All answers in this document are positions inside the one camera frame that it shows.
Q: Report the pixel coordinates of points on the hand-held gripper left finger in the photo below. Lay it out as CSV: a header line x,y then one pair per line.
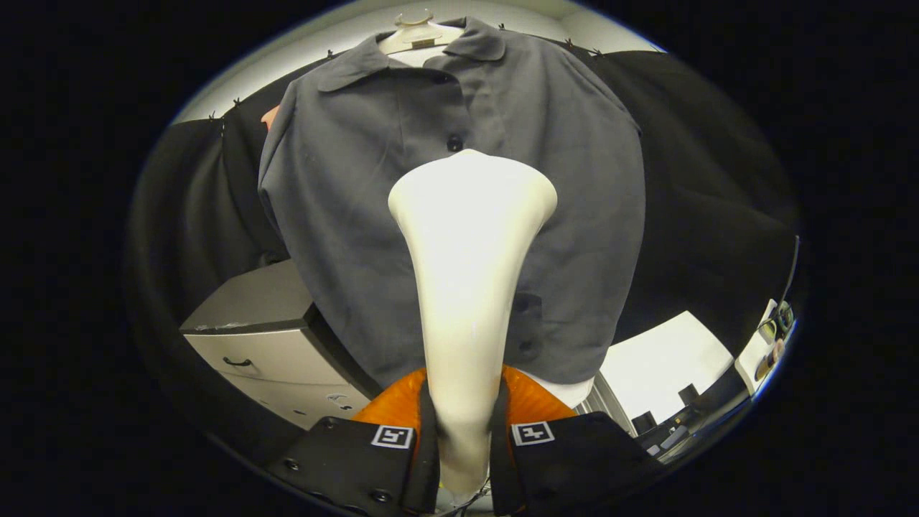
x,y
352,463

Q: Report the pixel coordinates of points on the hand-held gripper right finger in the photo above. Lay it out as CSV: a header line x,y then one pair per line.
x,y
574,463

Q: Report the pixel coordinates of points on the white garment steamer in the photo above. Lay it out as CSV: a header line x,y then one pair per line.
x,y
467,251

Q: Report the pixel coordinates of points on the grey button shirt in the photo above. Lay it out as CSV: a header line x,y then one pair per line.
x,y
344,179

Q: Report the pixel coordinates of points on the small black box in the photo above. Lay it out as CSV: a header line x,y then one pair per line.
x,y
643,424
688,395

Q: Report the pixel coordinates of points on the white table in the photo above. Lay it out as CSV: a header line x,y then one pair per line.
x,y
660,366

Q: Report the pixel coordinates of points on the grey drawer cabinet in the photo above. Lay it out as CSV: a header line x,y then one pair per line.
x,y
251,301

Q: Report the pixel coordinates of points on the white shelf board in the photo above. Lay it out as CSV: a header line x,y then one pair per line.
x,y
747,359

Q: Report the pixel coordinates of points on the brown small bottle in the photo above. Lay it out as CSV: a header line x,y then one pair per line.
x,y
767,365

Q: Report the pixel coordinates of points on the green round tin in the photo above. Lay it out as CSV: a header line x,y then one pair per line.
x,y
768,330

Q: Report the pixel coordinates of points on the dark round jar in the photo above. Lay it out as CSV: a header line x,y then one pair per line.
x,y
785,316

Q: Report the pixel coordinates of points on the black upright stand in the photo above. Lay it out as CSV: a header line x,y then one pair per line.
x,y
792,266

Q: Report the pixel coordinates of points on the white mannequin torso form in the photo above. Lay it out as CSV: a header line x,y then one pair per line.
x,y
398,39

